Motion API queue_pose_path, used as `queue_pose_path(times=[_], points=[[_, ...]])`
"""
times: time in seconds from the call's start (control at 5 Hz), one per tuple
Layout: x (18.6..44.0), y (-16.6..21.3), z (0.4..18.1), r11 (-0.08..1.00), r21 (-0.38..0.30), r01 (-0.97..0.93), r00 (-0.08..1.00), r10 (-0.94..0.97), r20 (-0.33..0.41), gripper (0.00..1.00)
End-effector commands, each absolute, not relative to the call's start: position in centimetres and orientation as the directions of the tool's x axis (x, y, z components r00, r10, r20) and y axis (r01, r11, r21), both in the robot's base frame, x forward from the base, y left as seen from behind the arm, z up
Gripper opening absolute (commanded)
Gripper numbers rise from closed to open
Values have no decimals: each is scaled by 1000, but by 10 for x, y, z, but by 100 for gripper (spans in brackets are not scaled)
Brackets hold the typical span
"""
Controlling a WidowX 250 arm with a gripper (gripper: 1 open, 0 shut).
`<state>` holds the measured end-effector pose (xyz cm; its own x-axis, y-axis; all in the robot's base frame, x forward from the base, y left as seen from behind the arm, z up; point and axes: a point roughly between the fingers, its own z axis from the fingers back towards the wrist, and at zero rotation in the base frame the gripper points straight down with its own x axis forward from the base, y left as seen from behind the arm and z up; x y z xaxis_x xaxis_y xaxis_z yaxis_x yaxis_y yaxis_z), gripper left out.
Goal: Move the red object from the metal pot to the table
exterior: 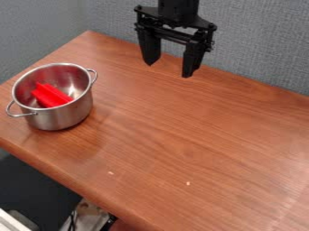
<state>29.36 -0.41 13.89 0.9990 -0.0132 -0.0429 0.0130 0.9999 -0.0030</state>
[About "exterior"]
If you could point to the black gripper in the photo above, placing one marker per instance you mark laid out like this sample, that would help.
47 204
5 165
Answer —
173 20

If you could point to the stainless steel pot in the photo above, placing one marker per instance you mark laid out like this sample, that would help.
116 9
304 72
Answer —
74 80

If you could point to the red plastic block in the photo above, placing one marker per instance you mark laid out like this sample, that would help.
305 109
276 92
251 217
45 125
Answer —
49 96

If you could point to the white object bottom left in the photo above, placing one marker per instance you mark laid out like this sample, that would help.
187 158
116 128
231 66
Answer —
9 224

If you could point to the grey bag under table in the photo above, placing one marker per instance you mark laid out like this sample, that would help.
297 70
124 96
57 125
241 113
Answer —
88 218

